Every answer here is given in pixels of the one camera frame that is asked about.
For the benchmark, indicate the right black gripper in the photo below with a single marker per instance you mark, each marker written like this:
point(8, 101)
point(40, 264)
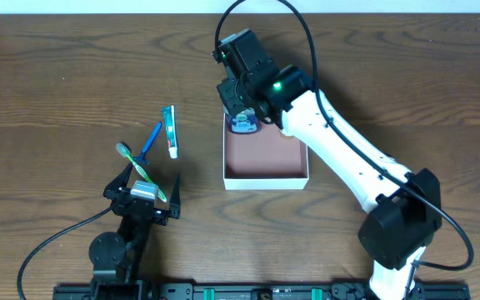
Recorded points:
point(229, 94)

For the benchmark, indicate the black mounting rail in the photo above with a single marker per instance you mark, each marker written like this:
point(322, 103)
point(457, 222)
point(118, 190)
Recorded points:
point(187, 291)

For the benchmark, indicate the green toothpaste tube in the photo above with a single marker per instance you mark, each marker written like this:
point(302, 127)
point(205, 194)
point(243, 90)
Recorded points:
point(168, 114)

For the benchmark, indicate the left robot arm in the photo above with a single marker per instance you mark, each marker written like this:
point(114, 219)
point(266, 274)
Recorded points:
point(116, 255)

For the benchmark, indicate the white box with pink interior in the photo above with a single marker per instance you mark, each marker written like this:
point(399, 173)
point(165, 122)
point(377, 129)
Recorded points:
point(264, 160)

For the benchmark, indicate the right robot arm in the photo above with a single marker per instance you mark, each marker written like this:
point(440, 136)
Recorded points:
point(401, 206)

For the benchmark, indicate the blue disposable razor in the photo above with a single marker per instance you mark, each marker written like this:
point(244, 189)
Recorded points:
point(141, 158)

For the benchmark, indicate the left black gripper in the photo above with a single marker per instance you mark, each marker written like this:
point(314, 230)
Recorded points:
point(141, 207)

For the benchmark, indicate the green and white toothbrush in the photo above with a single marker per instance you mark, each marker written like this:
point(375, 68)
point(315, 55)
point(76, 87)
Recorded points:
point(124, 152)

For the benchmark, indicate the blue bottle with clear cap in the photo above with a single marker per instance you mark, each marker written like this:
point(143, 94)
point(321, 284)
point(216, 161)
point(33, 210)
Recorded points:
point(246, 122)

